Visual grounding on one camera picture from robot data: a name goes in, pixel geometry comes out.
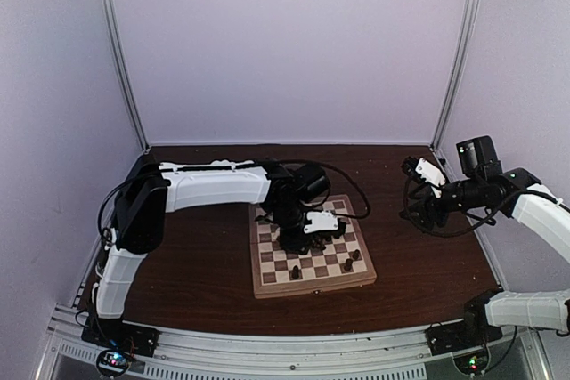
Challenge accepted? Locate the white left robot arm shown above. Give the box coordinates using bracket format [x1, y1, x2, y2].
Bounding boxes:
[92, 159, 341, 348]

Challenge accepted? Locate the dark chess pawn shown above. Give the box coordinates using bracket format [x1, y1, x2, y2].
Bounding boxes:
[343, 258, 353, 271]

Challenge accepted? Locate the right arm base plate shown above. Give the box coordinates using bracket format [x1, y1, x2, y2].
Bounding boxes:
[425, 321, 503, 356]

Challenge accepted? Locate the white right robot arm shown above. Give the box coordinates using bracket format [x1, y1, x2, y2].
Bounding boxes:
[400, 135, 569, 346]

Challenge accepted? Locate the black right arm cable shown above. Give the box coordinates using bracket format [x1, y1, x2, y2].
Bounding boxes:
[398, 174, 500, 239]

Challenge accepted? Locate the wooden chess board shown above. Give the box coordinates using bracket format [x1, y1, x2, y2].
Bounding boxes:
[249, 195, 377, 299]

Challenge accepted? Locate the aluminium frame post right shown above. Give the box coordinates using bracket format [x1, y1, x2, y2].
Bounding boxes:
[430, 0, 480, 152]

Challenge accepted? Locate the aluminium frame post left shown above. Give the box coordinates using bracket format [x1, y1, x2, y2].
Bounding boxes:
[102, 0, 150, 152]

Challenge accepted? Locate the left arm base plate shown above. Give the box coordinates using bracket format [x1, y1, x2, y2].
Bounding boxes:
[81, 321, 159, 357]

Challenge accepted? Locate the pile of dark chess pieces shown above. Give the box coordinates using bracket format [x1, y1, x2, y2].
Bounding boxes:
[309, 236, 331, 251]

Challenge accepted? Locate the aluminium front rail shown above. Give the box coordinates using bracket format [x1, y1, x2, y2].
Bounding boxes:
[30, 305, 553, 379]

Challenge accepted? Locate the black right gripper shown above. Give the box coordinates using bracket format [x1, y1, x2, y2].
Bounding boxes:
[399, 175, 484, 230]

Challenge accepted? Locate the aluminium frame post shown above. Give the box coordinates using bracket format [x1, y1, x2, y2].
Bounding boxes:
[102, 0, 150, 152]
[430, 0, 480, 152]

